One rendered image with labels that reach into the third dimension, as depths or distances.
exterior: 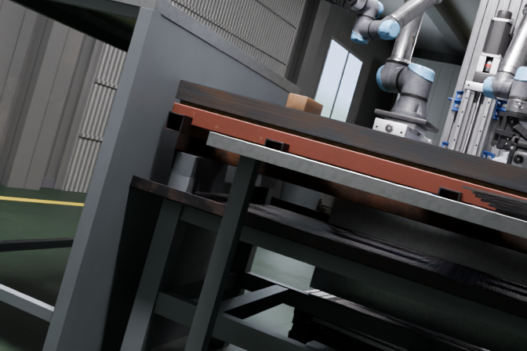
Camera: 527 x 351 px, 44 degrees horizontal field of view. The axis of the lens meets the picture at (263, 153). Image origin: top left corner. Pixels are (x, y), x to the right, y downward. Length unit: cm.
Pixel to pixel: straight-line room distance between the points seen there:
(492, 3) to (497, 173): 150
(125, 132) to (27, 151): 328
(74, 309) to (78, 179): 378
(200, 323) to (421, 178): 63
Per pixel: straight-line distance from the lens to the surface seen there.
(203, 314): 157
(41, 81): 494
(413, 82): 280
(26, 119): 492
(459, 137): 283
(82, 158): 552
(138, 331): 190
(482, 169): 162
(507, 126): 225
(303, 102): 183
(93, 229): 175
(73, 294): 178
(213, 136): 143
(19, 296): 188
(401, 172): 164
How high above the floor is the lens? 74
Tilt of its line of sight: level
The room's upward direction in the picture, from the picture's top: 16 degrees clockwise
